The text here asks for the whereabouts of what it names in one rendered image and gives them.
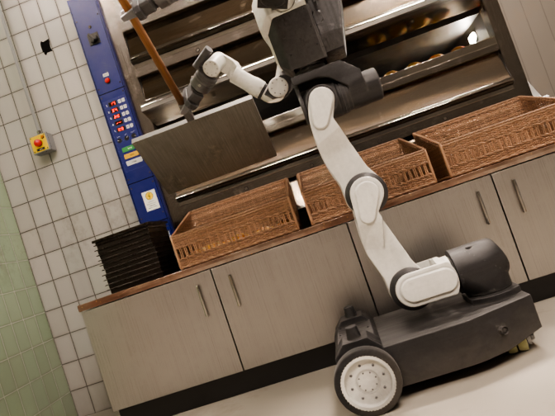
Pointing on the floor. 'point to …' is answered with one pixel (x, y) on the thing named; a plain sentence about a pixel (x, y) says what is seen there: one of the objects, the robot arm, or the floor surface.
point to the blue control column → (101, 64)
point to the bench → (306, 290)
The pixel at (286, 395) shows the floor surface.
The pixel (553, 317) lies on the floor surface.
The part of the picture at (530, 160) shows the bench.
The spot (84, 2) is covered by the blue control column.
